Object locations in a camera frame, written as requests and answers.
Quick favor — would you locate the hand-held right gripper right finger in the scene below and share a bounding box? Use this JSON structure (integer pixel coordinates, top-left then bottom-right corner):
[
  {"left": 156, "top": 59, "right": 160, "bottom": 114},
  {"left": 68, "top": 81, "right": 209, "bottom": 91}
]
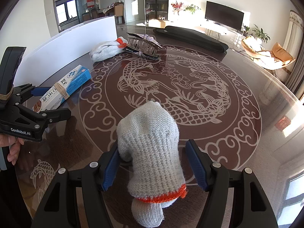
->
[{"left": 185, "top": 139, "right": 278, "bottom": 228}]

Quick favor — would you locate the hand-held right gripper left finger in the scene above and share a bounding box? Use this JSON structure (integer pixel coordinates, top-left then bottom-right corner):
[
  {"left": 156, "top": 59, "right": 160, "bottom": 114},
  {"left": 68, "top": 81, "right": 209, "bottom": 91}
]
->
[{"left": 31, "top": 141, "right": 122, "bottom": 228}]

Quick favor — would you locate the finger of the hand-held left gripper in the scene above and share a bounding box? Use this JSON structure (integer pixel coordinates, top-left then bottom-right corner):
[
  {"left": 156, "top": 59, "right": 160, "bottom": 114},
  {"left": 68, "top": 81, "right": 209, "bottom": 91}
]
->
[
  {"left": 14, "top": 83, "right": 56, "bottom": 105},
  {"left": 15, "top": 105, "right": 72, "bottom": 132}
]

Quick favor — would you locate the blue white medicine box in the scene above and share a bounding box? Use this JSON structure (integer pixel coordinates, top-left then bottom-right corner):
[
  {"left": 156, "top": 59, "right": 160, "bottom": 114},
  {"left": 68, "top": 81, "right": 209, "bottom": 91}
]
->
[{"left": 32, "top": 65, "right": 92, "bottom": 113}]

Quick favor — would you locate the white knit glove orange cuff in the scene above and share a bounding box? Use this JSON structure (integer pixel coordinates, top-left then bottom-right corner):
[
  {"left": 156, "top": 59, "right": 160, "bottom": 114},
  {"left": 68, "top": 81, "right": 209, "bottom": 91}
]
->
[
  {"left": 90, "top": 36, "right": 130, "bottom": 63},
  {"left": 116, "top": 101, "right": 188, "bottom": 227}
]

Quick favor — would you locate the white cardboard box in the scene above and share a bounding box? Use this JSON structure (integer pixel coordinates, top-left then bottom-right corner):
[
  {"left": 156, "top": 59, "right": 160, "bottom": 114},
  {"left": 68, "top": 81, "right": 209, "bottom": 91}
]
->
[{"left": 13, "top": 15, "right": 118, "bottom": 93}]

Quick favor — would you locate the person's left hand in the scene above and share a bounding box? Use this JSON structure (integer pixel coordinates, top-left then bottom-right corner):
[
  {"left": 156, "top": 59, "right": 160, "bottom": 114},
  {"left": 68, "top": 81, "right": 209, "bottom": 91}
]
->
[{"left": 0, "top": 133, "right": 25, "bottom": 165}]

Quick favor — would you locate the dining table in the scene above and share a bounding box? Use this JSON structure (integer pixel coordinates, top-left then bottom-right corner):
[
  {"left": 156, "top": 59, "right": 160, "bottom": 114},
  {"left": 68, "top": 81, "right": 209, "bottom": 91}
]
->
[{"left": 98, "top": 6, "right": 117, "bottom": 15}]

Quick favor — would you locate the brown hair claw clip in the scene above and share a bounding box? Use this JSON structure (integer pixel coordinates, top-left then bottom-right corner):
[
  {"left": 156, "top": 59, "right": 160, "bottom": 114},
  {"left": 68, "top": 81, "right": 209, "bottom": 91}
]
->
[{"left": 122, "top": 32, "right": 163, "bottom": 60}]

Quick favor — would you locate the brown cardboard box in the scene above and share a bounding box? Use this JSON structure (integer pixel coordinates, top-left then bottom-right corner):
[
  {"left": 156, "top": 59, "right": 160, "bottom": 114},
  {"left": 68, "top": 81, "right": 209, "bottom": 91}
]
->
[{"left": 148, "top": 18, "right": 168, "bottom": 28}]

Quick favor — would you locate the grey curtain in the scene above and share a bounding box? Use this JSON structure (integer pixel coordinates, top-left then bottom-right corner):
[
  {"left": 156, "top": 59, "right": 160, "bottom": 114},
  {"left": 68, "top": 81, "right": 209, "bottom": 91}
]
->
[{"left": 285, "top": 59, "right": 304, "bottom": 95}]

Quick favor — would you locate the white television stand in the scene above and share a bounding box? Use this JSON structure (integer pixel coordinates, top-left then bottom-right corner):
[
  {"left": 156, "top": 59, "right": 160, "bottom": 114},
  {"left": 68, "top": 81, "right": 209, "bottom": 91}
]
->
[{"left": 201, "top": 25, "right": 245, "bottom": 40}]

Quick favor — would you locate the orange lounge chair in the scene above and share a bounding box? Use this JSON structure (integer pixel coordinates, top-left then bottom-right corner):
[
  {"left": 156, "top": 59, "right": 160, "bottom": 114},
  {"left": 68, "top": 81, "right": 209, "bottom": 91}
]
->
[{"left": 241, "top": 35, "right": 296, "bottom": 73}]

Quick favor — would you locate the large potted plant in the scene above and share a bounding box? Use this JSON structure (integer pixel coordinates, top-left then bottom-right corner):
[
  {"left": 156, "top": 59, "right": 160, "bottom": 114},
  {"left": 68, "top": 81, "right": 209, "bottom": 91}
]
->
[{"left": 252, "top": 24, "right": 271, "bottom": 44}]

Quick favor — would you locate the dark glass cabinet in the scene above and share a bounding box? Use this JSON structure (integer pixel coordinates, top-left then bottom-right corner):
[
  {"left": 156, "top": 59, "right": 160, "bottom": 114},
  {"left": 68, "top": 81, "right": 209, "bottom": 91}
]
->
[{"left": 144, "top": 0, "right": 169, "bottom": 22}]

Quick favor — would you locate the black television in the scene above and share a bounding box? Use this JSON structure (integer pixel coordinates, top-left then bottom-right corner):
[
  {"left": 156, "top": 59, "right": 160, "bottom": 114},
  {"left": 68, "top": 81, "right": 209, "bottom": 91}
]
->
[{"left": 205, "top": 1, "right": 245, "bottom": 31}]

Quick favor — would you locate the green leafy plant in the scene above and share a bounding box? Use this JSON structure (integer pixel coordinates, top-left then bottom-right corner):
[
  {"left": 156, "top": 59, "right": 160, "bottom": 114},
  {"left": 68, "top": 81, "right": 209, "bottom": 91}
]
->
[{"left": 184, "top": 4, "right": 201, "bottom": 15}]

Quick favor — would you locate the red flower plant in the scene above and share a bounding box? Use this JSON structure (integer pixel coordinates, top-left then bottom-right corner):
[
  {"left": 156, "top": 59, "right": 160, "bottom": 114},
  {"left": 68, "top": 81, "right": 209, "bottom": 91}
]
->
[{"left": 171, "top": 1, "right": 184, "bottom": 15}]

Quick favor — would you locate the covered floor air conditioner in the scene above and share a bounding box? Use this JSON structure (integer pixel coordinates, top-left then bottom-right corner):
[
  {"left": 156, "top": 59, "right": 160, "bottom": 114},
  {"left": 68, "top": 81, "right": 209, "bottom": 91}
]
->
[{"left": 284, "top": 10, "right": 304, "bottom": 60}]

